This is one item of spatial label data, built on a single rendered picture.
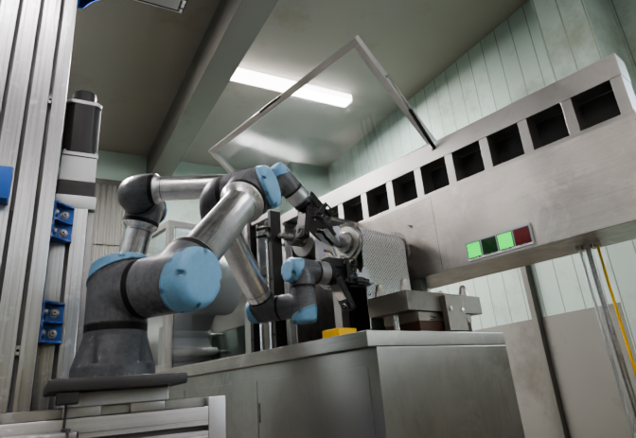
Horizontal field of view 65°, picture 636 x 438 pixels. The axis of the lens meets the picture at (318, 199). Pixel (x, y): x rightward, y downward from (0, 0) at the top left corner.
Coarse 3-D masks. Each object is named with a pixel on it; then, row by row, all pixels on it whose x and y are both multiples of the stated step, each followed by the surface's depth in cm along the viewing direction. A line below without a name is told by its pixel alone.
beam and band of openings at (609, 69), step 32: (608, 64) 153; (544, 96) 167; (576, 96) 160; (608, 96) 158; (480, 128) 183; (512, 128) 176; (544, 128) 172; (576, 128) 157; (416, 160) 203; (448, 160) 192; (480, 160) 189; (512, 160) 171; (352, 192) 229; (384, 192) 224; (416, 192) 210
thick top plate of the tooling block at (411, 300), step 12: (372, 300) 159; (384, 300) 155; (396, 300) 152; (408, 300) 149; (420, 300) 153; (432, 300) 156; (468, 300) 170; (372, 312) 158; (384, 312) 154; (396, 312) 151; (408, 312) 154; (468, 312) 168; (480, 312) 172
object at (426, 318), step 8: (416, 312) 152; (424, 312) 154; (432, 312) 156; (440, 312) 159; (384, 320) 161; (392, 320) 158; (400, 320) 156; (408, 320) 154; (416, 320) 151; (424, 320) 152; (432, 320) 155; (440, 320) 158; (392, 328) 158; (408, 328) 153; (416, 328) 151; (424, 328) 151; (432, 328) 154; (440, 328) 156
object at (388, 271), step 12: (372, 264) 173; (384, 264) 178; (396, 264) 182; (372, 276) 171; (384, 276) 176; (396, 276) 180; (408, 276) 184; (372, 288) 169; (384, 288) 174; (396, 288) 178
